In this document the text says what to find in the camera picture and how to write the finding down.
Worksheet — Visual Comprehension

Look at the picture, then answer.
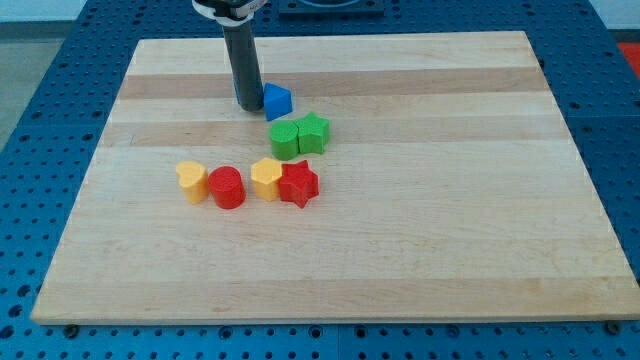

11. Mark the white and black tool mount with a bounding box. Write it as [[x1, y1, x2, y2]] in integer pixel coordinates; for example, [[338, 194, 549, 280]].
[[192, 0, 268, 27]]

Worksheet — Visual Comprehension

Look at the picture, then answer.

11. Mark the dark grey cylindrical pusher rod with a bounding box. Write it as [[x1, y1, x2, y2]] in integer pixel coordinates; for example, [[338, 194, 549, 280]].
[[223, 22, 264, 112]]

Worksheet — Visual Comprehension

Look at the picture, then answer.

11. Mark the blue triangle block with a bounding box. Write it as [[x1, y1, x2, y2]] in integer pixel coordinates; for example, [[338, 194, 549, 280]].
[[263, 83, 293, 121]]

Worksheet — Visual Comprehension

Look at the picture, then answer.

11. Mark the green cylinder block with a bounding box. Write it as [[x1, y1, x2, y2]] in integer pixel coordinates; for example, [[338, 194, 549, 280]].
[[269, 120, 299, 160]]

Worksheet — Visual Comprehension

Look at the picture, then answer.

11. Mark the green star block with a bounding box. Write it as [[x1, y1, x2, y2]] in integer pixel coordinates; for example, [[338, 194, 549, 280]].
[[294, 112, 330, 154]]

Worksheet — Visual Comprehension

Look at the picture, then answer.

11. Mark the yellow hexagon block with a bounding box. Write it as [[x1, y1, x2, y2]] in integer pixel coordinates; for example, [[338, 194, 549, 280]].
[[251, 158, 282, 201]]

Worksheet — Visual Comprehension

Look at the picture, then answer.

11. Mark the yellow heart block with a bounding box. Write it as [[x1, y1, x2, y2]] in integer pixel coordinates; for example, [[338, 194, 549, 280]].
[[175, 161, 209, 204]]

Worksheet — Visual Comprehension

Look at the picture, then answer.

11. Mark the red cylinder block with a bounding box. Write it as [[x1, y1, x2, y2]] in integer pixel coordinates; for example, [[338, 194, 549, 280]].
[[208, 166, 246, 210]]

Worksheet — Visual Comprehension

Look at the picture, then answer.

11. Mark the red star block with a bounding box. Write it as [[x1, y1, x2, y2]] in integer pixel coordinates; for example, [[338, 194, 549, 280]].
[[279, 160, 319, 208]]

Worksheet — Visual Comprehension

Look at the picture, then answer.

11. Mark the light wooden board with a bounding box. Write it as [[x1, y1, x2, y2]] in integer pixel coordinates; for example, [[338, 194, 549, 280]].
[[31, 31, 639, 325]]

